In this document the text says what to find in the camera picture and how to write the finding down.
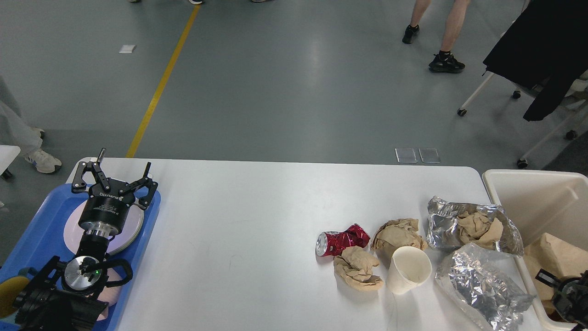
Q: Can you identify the blue plastic tray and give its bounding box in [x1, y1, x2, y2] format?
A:
[0, 184, 161, 331]

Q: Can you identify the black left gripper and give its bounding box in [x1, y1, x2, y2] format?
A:
[71, 148, 158, 240]

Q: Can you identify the white paper cup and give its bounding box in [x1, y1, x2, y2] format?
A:
[386, 246, 432, 295]

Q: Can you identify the beige plastic bin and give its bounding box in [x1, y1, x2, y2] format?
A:
[483, 170, 588, 331]

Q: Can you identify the pink plate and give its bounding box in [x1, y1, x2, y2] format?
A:
[63, 201, 144, 255]

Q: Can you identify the pink mug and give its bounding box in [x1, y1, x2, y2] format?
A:
[96, 268, 122, 322]

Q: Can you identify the crumpled brown paper ball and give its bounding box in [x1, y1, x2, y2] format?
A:
[370, 218, 428, 262]

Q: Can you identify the crushed red soda can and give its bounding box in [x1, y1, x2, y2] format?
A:
[315, 223, 370, 257]

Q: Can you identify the foil wrapper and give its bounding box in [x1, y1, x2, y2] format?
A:
[435, 243, 534, 331]
[426, 196, 524, 257]

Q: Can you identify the teal and yellow mug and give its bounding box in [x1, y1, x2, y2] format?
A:
[0, 268, 35, 319]

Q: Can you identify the crumpled paper in foil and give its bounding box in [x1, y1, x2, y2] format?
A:
[457, 211, 503, 250]

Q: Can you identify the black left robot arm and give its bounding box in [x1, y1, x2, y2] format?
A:
[1, 151, 160, 331]

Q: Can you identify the white side table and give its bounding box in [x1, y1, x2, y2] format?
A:
[0, 145, 21, 180]

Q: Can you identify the crumpled tan napkin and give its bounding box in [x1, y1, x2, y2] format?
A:
[334, 246, 384, 291]

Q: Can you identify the person in grey trousers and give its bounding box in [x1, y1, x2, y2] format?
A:
[0, 77, 62, 174]

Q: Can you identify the person with black sneakers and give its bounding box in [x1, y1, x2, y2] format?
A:
[402, 0, 471, 74]

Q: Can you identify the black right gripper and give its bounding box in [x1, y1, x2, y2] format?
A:
[535, 269, 588, 329]

